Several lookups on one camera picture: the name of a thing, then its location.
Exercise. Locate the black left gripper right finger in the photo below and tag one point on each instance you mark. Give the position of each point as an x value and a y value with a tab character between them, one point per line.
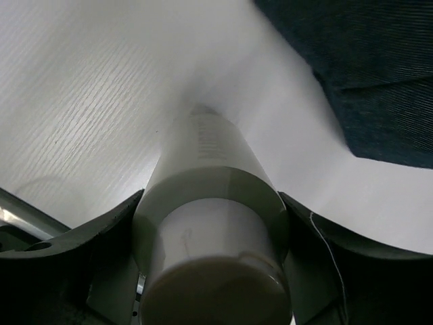
337	276

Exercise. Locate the dark blue canvas bag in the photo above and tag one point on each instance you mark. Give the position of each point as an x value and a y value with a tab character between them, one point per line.
373	60

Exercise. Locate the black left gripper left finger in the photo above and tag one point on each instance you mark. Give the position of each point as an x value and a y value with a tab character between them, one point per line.
53	274

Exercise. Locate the pale green cylindrical bottle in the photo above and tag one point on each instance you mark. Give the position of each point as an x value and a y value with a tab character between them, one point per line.
210	233

